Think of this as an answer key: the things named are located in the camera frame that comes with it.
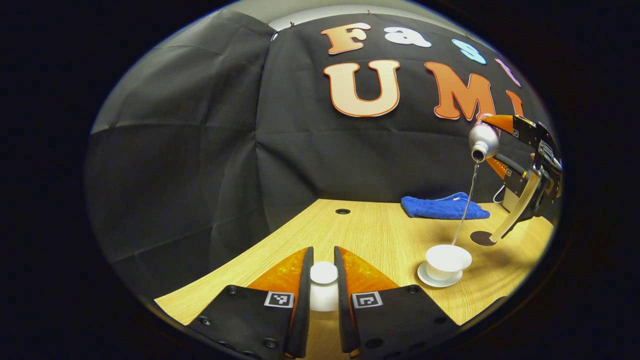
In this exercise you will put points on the white saucer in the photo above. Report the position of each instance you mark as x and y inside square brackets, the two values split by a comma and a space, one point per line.
[430, 282]

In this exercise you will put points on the silver water bottle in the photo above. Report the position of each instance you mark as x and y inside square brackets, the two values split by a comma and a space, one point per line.
[485, 140]

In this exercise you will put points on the blue towel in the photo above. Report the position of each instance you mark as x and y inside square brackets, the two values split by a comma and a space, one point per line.
[440, 207]

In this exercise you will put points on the dark round coaster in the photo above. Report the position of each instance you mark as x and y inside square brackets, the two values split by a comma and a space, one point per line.
[480, 239]

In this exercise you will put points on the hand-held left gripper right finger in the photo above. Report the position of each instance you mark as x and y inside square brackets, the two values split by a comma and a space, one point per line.
[342, 310]

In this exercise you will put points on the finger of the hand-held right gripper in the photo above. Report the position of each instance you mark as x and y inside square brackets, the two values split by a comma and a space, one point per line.
[512, 177]
[522, 130]

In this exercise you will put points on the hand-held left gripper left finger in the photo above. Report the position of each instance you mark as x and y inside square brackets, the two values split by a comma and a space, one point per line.
[304, 300]

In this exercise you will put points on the white teacup lid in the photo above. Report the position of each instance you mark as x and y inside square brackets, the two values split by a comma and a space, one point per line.
[324, 287]

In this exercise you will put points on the white teacup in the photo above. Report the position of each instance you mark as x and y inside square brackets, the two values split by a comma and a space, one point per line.
[447, 260]

